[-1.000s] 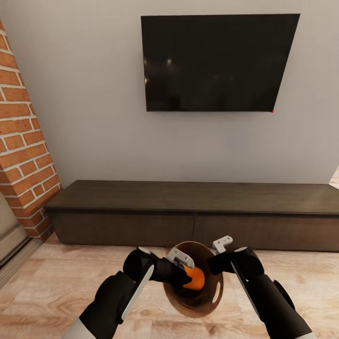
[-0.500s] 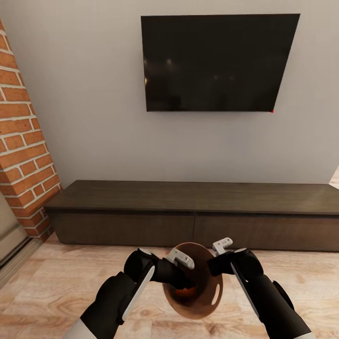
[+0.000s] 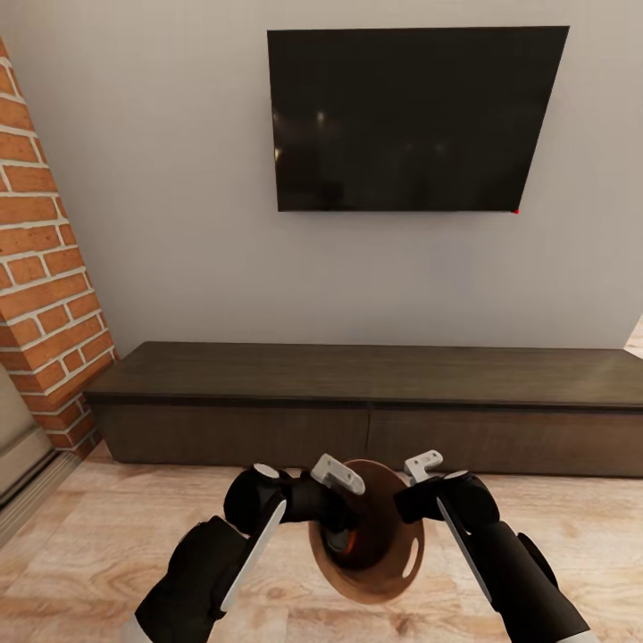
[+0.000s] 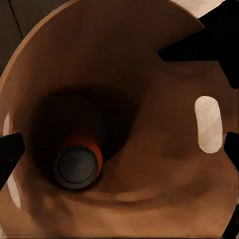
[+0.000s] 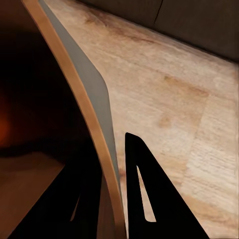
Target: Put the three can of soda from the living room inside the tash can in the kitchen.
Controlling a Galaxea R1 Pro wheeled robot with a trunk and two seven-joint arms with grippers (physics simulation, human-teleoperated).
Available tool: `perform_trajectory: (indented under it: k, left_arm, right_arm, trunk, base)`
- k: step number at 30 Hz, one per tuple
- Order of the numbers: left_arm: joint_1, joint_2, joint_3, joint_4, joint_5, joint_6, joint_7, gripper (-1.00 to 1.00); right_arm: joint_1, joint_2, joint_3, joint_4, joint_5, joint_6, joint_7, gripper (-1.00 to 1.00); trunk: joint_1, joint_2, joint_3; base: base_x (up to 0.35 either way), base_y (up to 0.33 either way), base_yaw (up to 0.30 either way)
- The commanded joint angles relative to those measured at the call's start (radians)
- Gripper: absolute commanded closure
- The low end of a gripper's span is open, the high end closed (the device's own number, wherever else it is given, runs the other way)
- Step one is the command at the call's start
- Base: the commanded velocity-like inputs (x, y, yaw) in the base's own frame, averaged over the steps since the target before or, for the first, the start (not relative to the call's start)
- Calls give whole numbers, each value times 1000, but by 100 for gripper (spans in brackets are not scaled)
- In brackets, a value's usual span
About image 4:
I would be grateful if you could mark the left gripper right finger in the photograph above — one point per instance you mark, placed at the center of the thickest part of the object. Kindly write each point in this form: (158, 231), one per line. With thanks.
(231, 147)

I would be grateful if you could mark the trash can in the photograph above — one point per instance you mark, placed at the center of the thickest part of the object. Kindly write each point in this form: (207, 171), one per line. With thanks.
(95, 64)

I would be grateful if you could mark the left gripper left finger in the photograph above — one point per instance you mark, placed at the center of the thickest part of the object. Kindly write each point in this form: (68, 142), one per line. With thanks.
(12, 148)

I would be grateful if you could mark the can of soda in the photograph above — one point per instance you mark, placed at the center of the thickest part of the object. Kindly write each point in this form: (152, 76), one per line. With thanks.
(76, 159)

